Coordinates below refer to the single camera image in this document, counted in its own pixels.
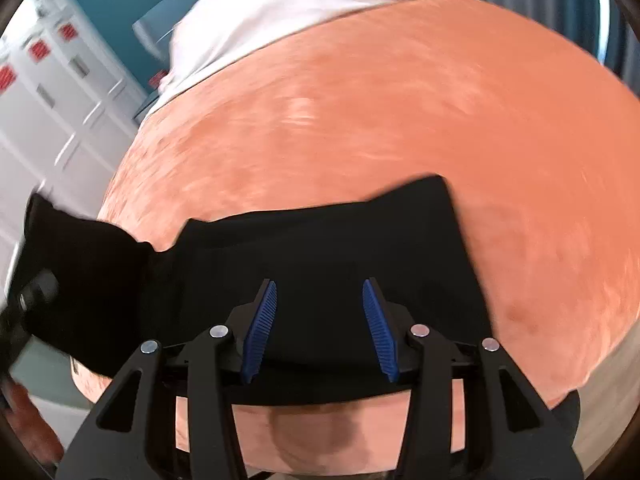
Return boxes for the grey-blue nightstand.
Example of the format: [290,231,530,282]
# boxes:
[130,94,162,127]

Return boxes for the grey curtain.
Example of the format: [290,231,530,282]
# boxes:
[444,0,640,83]

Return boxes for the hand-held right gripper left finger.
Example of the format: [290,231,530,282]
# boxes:
[55,279,279,480]

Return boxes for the black pants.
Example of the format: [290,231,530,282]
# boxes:
[24,174,502,407]

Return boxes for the white wardrobe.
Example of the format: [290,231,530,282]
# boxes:
[0,0,151,261]

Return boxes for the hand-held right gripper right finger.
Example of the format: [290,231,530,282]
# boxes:
[362,277,587,480]

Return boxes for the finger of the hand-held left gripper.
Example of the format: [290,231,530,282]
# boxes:
[0,267,60,378]

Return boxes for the blue upholstered headboard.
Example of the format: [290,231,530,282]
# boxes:
[132,0,202,63]

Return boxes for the white pillow cover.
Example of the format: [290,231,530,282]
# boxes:
[144,0,472,117]

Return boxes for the orange plush blanket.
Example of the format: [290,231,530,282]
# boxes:
[70,0,640,476]

